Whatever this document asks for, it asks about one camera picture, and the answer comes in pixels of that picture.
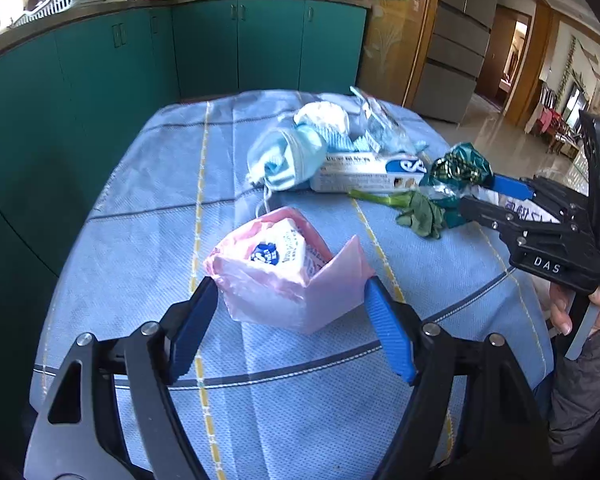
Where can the white crumpled paper ball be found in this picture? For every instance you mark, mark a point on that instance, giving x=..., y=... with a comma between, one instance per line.
x=325, y=117

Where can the brown interior door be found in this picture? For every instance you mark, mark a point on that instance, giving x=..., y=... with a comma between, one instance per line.
x=503, y=56

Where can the teal lower kitchen cabinets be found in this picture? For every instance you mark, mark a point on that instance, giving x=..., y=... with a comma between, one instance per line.
x=74, y=93

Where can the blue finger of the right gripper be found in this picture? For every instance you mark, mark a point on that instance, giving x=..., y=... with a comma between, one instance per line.
x=510, y=187

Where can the green vegetable leaf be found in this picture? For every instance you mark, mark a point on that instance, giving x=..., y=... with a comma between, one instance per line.
x=415, y=211

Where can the white printed trash bag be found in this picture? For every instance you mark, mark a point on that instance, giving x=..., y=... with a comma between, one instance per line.
x=524, y=209

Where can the person's right hand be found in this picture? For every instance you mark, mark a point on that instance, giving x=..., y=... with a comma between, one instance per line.
x=559, y=301

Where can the white medicine box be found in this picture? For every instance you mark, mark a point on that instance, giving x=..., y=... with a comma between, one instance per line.
x=368, y=172

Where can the blue checked tablecloth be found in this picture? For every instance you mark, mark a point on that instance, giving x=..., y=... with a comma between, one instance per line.
x=290, y=381

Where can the green foil wrapper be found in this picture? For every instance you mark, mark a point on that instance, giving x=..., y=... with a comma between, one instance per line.
x=453, y=176

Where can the clear plastic wrapper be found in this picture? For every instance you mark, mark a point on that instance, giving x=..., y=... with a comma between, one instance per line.
x=381, y=131

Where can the silver refrigerator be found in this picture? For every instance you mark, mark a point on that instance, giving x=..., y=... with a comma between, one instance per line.
x=455, y=57

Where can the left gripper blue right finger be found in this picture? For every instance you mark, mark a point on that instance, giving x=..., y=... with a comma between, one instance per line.
x=384, y=313

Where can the light blue face mask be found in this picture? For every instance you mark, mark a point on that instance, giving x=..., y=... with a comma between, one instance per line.
x=285, y=162

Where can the wooden glass sliding door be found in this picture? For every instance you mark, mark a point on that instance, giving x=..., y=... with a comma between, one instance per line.
x=396, y=41

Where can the pink tissue pack wrapper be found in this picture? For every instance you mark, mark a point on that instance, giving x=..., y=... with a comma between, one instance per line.
x=277, y=271

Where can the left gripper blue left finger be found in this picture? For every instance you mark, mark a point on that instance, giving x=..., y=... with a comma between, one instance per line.
x=186, y=324

